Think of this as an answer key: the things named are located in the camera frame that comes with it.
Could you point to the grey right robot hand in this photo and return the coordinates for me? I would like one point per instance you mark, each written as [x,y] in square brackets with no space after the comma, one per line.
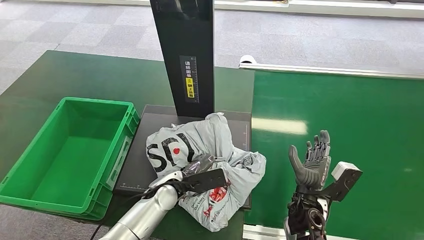
[311,169]

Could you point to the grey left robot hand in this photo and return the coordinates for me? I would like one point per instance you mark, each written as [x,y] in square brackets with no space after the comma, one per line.
[200,163]

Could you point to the white plastic courier package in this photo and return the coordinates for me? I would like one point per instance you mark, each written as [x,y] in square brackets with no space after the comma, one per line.
[205,136]

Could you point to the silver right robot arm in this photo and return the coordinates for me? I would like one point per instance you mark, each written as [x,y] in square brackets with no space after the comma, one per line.
[299,215]

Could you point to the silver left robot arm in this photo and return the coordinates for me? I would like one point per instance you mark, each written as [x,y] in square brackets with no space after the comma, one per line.
[145,212]

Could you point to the black weighing device with column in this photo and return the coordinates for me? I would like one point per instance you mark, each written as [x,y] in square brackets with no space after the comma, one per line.
[185,33]

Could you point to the black and yellow label sticker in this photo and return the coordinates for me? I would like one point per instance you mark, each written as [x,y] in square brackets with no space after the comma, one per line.
[189,79]

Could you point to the green plastic crate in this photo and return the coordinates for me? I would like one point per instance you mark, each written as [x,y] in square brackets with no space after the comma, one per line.
[66,165]

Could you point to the white low ledge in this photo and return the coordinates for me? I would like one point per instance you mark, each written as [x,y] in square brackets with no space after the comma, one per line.
[331,7]

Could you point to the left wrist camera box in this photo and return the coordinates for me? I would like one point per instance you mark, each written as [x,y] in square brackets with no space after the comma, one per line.
[208,180]

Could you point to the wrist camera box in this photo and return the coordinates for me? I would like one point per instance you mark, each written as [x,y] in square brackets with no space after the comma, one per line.
[346,172]
[208,180]

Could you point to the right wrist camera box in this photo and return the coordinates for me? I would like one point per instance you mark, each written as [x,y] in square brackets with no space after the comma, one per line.
[346,172]

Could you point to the short aluminium conveyor rail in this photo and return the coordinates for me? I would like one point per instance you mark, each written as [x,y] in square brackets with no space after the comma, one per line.
[261,232]

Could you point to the white rail end cap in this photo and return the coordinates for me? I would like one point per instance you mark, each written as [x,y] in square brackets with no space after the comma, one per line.
[246,59]

